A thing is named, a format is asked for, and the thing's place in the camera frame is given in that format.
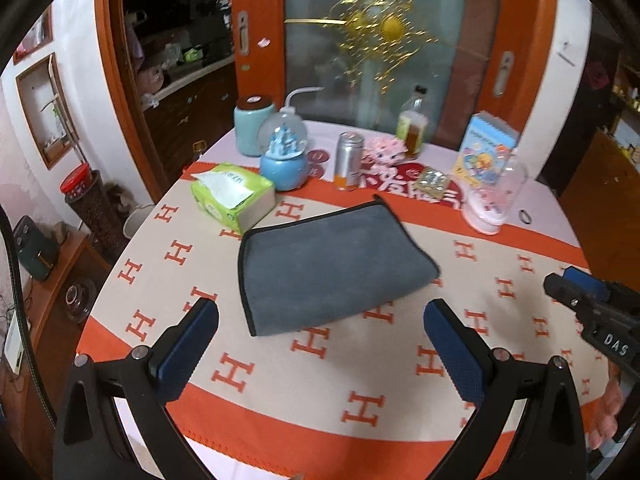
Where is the grey towel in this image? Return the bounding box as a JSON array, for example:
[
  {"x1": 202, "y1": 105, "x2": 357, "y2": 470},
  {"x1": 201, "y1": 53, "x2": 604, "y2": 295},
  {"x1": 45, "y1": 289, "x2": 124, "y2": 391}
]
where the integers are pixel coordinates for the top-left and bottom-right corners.
[{"x1": 238, "y1": 193, "x2": 441, "y2": 339}]

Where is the clear cup pink print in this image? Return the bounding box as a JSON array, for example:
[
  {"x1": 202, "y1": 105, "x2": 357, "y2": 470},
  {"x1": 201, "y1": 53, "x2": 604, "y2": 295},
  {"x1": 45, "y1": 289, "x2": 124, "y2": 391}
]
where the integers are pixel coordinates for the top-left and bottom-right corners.
[{"x1": 461, "y1": 159, "x2": 529, "y2": 236}]

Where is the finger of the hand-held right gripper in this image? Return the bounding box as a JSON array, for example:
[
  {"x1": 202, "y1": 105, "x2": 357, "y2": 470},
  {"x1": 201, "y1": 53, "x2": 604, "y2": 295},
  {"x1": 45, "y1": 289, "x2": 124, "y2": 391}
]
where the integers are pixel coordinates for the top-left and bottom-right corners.
[
  {"x1": 563, "y1": 267, "x2": 609, "y2": 302},
  {"x1": 543, "y1": 272, "x2": 609, "y2": 319}
]

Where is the dark bin red lid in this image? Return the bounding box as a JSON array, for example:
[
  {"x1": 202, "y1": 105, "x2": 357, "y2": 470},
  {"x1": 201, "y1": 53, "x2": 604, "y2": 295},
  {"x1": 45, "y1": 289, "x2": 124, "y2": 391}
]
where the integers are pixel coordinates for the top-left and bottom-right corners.
[{"x1": 64, "y1": 170, "x2": 127, "y2": 262}]

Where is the round glass dish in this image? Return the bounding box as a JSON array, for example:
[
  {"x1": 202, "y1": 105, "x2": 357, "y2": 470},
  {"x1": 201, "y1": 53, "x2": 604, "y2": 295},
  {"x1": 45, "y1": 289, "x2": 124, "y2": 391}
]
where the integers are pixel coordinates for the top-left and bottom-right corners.
[{"x1": 64, "y1": 277, "x2": 99, "y2": 324}]

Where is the wooden wall frame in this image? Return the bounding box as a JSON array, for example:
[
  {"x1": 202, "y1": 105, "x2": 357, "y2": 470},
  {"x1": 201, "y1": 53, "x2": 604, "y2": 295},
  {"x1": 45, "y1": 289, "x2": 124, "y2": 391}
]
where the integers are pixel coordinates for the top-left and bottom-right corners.
[{"x1": 15, "y1": 52, "x2": 81, "y2": 170}]

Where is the blue castle snow globe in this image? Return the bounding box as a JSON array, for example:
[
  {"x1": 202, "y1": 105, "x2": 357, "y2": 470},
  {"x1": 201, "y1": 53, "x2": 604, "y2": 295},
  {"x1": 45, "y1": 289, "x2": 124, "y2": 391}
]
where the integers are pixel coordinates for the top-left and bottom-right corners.
[{"x1": 257, "y1": 109, "x2": 310, "y2": 192}]

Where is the white bent tube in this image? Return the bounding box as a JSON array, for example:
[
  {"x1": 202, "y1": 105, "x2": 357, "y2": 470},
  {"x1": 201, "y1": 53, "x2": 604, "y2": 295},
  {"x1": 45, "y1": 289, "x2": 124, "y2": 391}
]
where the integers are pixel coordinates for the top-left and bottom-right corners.
[{"x1": 284, "y1": 86, "x2": 325, "y2": 112}]

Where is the gold sun door decoration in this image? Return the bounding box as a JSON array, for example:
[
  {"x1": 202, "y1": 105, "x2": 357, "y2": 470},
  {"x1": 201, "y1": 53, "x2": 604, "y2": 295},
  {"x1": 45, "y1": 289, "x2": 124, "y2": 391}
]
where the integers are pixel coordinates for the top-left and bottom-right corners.
[{"x1": 284, "y1": 0, "x2": 494, "y2": 97}]

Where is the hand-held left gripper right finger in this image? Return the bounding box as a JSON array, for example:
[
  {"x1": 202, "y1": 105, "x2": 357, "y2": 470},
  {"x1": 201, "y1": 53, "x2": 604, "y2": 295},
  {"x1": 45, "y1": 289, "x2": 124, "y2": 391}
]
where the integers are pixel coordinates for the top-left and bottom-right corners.
[{"x1": 423, "y1": 298, "x2": 589, "y2": 480}]

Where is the wooden side cabinet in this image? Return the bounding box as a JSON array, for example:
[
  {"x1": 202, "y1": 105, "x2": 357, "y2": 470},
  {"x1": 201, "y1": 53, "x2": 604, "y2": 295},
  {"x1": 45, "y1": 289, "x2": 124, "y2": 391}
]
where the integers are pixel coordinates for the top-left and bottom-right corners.
[{"x1": 0, "y1": 232, "x2": 113, "y2": 461}]

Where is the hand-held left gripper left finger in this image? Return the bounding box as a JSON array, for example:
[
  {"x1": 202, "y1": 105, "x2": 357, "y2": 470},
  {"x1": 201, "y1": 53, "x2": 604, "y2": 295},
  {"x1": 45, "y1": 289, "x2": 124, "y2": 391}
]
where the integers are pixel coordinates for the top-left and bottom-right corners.
[{"x1": 52, "y1": 297, "x2": 221, "y2": 480}]

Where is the red lid jar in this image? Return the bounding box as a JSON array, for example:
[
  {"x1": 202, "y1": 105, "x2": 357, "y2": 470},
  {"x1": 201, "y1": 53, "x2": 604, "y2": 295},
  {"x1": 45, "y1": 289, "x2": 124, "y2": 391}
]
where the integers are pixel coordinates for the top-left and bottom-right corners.
[{"x1": 59, "y1": 163, "x2": 94, "y2": 196}]

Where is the black small appliance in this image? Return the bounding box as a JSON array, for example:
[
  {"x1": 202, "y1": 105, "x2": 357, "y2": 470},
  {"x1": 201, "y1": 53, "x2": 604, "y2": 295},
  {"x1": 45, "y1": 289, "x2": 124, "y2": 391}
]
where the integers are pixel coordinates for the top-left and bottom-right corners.
[{"x1": 12, "y1": 214, "x2": 59, "y2": 282}]

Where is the white bucket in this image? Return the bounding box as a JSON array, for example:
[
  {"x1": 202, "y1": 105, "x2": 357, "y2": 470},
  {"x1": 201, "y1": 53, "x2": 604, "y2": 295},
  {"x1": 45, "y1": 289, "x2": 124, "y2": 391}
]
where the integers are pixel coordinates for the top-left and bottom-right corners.
[{"x1": 122, "y1": 203, "x2": 156, "y2": 239}]

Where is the green tissue pack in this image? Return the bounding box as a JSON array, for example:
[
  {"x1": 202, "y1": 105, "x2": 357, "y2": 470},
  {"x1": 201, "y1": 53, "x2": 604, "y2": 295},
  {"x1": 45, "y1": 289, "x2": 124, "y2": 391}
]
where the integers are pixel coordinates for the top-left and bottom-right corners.
[{"x1": 189, "y1": 161, "x2": 276, "y2": 235}]

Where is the orange and cream patterned tablecloth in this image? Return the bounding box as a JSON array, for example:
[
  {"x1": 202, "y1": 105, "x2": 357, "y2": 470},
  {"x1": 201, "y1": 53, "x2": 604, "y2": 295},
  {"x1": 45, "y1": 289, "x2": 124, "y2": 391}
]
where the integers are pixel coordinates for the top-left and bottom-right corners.
[{"x1": 75, "y1": 160, "x2": 608, "y2": 466}]

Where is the small gold foil box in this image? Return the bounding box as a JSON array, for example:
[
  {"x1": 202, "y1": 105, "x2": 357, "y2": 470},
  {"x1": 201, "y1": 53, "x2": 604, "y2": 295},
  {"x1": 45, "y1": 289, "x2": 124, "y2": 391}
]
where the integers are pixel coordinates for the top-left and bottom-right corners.
[{"x1": 414, "y1": 167, "x2": 449, "y2": 196}]

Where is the glass bottle amber liquid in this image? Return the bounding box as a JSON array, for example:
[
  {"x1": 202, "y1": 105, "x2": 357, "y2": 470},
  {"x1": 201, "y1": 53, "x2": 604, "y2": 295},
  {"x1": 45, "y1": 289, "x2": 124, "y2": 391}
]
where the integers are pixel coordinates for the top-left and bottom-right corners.
[{"x1": 396, "y1": 84, "x2": 430, "y2": 159}]

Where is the colourful cartoon box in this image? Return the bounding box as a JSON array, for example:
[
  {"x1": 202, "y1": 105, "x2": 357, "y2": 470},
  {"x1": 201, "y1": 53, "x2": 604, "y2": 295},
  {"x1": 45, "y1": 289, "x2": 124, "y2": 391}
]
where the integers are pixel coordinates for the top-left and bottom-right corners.
[{"x1": 452, "y1": 111, "x2": 521, "y2": 187}]

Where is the silver door handle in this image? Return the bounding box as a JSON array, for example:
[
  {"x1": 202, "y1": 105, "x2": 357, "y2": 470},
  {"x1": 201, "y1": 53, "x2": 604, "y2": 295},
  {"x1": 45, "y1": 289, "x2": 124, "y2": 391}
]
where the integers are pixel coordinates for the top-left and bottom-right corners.
[
  {"x1": 494, "y1": 51, "x2": 515, "y2": 97},
  {"x1": 237, "y1": 10, "x2": 251, "y2": 56}
]

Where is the silver drink can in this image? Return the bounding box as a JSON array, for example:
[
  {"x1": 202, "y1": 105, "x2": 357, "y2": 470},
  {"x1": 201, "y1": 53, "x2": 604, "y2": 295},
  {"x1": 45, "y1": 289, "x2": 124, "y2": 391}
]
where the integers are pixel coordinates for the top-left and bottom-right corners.
[{"x1": 333, "y1": 131, "x2": 365, "y2": 192}]

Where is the person's right hand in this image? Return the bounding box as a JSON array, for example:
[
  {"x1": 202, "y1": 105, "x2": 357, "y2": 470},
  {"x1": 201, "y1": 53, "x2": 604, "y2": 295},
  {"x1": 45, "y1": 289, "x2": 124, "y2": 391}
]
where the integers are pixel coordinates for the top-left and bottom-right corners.
[{"x1": 586, "y1": 376, "x2": 624, "y2": 452}]

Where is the light blue jar brown lid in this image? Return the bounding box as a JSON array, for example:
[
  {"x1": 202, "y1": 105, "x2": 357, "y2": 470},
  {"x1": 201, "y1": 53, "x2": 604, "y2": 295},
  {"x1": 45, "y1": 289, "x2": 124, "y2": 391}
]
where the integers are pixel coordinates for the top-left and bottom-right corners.
[{"x1": 233, "y1": 93, "x2": 277, "y2": 157}]

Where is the small picture frame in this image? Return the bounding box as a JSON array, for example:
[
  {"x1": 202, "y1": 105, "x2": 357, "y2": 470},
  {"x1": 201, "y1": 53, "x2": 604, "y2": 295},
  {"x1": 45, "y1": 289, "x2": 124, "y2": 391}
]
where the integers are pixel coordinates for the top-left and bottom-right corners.
[{"x1": 12, "y1": 4, "x2": 54, "y2": 66}]

